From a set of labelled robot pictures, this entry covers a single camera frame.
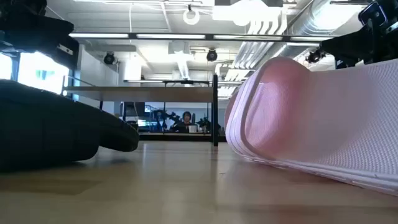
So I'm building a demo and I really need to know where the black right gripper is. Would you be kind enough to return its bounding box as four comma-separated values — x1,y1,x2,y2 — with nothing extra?
320,23,398,69

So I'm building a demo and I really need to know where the pink rubber slide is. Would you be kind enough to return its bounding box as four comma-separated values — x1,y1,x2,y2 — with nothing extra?
224,57,398,197

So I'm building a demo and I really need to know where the black rubber slide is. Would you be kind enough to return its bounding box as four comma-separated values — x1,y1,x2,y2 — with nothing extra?
0,79,140,172

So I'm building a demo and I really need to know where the small black monitor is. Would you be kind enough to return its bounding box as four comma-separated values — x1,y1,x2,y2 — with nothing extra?
120,101,146,119

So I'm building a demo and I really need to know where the overhead LED light bar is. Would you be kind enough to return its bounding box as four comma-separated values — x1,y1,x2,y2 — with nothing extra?
68,32,338,44

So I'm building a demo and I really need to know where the person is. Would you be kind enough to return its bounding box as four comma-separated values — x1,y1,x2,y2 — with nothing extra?
172,111,200,134

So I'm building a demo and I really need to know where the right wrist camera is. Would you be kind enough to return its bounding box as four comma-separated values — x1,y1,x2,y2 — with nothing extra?
357,1,388,26

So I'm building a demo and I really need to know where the wooden shelf black frame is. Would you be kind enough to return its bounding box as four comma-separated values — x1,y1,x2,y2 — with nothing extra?
61,73,219,147

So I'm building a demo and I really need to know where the white cable coil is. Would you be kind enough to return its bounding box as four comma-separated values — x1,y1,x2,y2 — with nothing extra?
182,6,201,26

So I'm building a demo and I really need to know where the background black rig frame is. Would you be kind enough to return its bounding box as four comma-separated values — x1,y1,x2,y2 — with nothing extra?
123,79,215,87

